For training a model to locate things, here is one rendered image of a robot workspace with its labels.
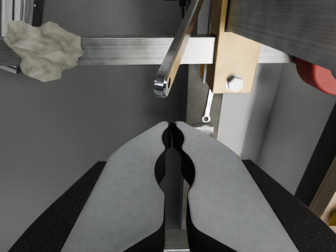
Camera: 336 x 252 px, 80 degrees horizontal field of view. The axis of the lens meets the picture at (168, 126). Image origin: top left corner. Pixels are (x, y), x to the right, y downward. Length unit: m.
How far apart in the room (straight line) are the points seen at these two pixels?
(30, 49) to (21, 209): 1.97
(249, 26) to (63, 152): 1.48
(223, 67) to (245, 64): 0.03
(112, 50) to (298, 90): 0.40
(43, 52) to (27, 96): 1.18
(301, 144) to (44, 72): 0.48
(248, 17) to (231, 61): 0.08
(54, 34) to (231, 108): 0.44
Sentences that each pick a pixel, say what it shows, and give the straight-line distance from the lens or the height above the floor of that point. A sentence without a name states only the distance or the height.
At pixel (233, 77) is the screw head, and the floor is 0.88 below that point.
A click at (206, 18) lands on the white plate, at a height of 0.79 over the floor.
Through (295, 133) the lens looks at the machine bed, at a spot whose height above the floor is 0.74.
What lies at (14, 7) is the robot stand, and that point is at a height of 0.21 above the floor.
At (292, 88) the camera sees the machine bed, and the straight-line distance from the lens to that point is 0.54.
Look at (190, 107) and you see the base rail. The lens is 0.45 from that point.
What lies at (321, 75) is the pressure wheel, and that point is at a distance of 0.26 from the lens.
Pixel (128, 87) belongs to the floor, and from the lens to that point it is 1.20.
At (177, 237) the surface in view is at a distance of 0.33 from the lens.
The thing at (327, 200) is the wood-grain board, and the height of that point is 0.90.
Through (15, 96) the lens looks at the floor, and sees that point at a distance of 1.48.
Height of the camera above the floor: 1.11
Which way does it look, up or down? 60 degrees down
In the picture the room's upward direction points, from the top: 179 degrees clockwise
